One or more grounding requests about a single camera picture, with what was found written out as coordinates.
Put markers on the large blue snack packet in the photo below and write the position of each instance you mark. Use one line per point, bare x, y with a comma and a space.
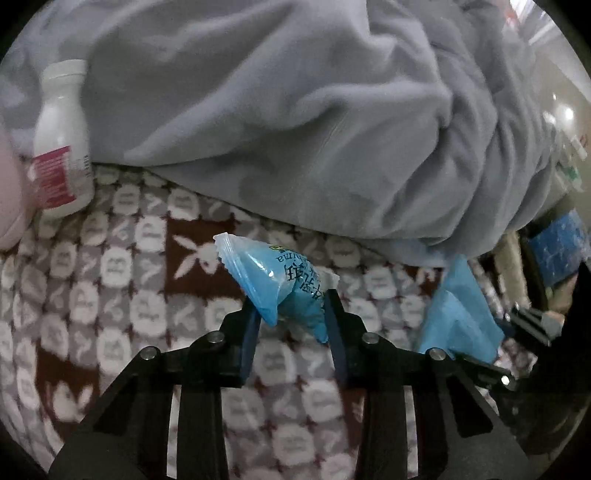
457, 323

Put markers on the pink thermos bottle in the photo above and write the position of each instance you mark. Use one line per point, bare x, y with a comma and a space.
9, 198

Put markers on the rabbit print plush blanket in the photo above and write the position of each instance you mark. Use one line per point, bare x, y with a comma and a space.
138, 300

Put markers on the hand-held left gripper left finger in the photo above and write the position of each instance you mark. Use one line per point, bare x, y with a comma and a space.
247, 341

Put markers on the blue patterned bag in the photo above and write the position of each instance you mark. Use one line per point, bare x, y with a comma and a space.
558, 249

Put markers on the beige fuzzy blanket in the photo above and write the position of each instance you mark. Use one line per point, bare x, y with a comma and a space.
508, 258

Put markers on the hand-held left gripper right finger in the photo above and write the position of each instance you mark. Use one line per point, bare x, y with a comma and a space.
334, 337

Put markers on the white bottle with red label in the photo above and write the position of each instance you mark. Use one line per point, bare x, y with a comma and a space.
60, 124

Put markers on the small blue snack packet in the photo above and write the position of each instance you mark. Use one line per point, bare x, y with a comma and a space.
268, 281

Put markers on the grey-blue fleece blanket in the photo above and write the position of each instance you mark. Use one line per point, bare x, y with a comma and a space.
300, 115

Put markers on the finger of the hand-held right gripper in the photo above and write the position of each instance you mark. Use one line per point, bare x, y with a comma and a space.
489, 371
531, 323

